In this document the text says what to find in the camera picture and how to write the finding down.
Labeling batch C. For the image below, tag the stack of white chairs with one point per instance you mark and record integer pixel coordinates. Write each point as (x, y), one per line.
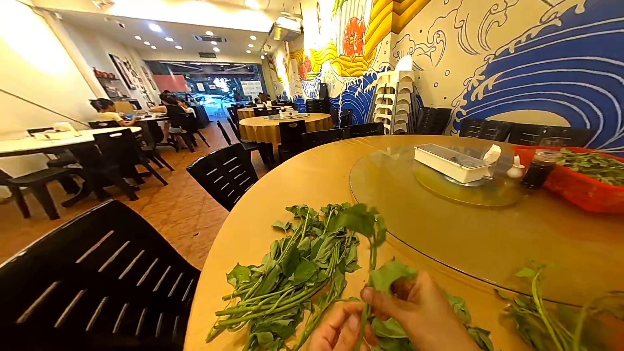
(390, 102)

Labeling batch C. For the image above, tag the pile of greens, loose leaves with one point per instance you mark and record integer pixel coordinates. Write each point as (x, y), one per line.
(597, 168)

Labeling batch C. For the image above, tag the dark sauce jar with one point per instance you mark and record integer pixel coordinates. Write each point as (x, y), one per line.
(537, 171)

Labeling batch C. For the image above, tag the white tissue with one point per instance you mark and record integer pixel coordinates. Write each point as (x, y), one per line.
(493, 153)

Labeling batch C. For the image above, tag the round table, golden cloth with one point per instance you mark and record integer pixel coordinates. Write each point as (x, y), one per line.
(268, 129)

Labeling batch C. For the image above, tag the person's left hand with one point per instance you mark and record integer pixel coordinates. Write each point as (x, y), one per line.
(336, 330)

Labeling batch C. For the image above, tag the black slatted chair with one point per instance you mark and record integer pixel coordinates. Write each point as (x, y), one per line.
(546, 135)
(365, 129)
(219, 170)
(482, 129)
(324, 139)
(434, 122)
(97, 263)

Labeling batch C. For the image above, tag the heap of green stalks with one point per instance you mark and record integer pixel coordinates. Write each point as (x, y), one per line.
(541, 312)

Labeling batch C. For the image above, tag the red plastic basket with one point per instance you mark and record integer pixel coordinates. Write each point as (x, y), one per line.
(580, 192)

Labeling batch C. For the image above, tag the white table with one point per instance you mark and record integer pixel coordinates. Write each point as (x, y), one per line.
(19, 144)

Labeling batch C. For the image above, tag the white box with clear lid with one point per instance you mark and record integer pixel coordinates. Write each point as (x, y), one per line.
(451, 167)

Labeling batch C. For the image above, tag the round glass turntable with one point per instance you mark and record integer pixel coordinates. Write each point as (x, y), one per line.
(438, 229)

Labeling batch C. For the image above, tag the person's left fingers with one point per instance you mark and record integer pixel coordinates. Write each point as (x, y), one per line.
(345, 321)

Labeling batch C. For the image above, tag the person's right hand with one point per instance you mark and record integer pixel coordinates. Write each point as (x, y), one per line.
(429, 314)

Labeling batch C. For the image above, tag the glass shop front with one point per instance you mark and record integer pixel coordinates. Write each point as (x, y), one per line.
(209, 85)

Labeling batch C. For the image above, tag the heap of plucked leaves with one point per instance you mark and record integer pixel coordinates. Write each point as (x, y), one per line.
(460, 309)

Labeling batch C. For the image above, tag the person's right fingers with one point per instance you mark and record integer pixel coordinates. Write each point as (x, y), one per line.
(412, 287)

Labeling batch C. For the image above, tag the wall shelf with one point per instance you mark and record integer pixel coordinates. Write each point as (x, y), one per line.
(107, 83)

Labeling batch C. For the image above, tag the person's right thumb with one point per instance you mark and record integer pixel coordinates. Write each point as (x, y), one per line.
(382, 302)

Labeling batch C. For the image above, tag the white air conditioner unit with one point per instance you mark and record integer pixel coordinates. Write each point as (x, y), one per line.
(286, 28)

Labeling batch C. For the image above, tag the large round table, golden tablecloth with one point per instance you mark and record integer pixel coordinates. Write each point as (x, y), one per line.
(263, 204)

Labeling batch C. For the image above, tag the green leafy stem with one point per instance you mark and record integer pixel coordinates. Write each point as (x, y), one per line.
(373, 258)

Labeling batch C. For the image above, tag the green exit sign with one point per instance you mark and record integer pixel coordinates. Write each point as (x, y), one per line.
(207, 55)

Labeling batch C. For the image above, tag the small white bottle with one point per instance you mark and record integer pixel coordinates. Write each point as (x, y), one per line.
(515, 168)

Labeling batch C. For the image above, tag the ceiling air vent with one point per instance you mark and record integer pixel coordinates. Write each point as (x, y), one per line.
(210, 38)

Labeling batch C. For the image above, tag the pile of leafy greens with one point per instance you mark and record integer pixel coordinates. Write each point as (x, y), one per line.
(302, 268)

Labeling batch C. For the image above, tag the black stool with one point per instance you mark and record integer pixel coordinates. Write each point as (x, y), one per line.
(36, 180)

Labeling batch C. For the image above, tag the framed wall picture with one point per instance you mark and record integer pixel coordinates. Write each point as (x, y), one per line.
(123, 71)

